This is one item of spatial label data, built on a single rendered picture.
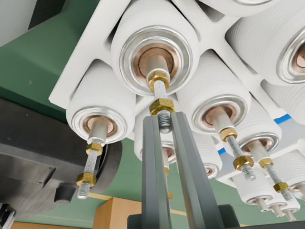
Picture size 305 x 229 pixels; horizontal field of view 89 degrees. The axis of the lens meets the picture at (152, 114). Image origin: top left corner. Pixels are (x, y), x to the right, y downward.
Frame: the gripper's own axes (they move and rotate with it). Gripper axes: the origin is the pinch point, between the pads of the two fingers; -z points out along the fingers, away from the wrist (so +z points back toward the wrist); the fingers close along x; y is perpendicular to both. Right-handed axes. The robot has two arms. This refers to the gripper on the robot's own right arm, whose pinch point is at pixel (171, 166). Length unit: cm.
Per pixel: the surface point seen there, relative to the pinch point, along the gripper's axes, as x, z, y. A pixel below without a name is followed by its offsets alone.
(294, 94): -19.9, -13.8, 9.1
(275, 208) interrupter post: -33, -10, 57
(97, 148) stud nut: 8.2, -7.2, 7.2
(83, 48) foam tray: 9.5, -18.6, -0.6
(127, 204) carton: 32, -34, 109
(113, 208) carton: 39, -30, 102
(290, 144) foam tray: -33.0, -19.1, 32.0
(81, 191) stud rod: 8.8, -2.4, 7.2
